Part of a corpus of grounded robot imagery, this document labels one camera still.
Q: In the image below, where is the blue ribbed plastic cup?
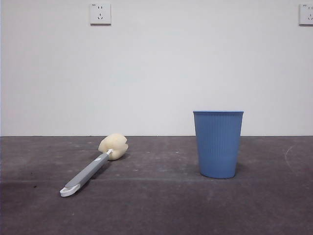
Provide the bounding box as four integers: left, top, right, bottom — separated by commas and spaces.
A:
193, 110, 245, 179

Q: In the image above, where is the grey-handled sponge cup brush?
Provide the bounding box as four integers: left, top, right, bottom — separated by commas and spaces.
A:
59, 133, 129, 198

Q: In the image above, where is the white wall socket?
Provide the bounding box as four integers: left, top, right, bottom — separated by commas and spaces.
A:
89, 3, 112, 26
298, 3, 313, 26

